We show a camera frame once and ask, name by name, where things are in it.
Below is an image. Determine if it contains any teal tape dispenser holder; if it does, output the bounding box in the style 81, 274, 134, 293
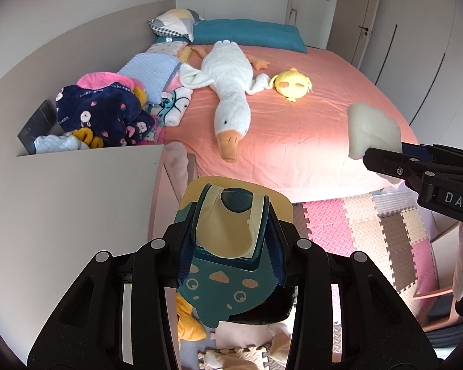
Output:
175, 176, 295, 328

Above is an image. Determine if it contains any pastel foam floor mat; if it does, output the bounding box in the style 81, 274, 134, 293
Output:
181, 192, 437, 368

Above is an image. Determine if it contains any yellow star plush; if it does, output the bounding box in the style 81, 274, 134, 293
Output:
175, 293, 207, 342

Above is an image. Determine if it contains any pink bed sheet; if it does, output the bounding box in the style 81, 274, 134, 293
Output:
165, 46, 417, 203

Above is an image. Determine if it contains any pink fluffy cloth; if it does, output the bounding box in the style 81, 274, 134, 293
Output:
165, 141, 189, 195

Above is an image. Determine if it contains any yellow chick plush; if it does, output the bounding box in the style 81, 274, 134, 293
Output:
269, 68, 313, 102

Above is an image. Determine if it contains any white cartoon print cloth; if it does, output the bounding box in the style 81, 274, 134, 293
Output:
151, 87, 193, 127

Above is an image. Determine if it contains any navy bunny print blanket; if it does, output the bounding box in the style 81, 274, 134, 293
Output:
56, 83, 155, 147

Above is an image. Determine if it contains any white goose plush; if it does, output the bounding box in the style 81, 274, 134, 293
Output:
179, 40, 271, 162

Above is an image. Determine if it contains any pale blue baby garment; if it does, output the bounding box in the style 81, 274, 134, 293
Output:
34, 134, 89, 154

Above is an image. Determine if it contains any teal long pillow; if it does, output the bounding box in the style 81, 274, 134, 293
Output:
171, 19, 307, 54

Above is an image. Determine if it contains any light blue knitted blanket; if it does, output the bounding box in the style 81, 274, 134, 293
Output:
119, 53, 181, 105

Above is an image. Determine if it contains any pink fleece blanket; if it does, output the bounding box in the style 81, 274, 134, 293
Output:
77, 72, 144, 90

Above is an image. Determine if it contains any patterned checked pillow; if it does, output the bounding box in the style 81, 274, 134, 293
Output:
149, 9, 203, 42

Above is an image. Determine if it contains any black wall switch panel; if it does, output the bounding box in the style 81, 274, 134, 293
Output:
17, 100, 63, 154

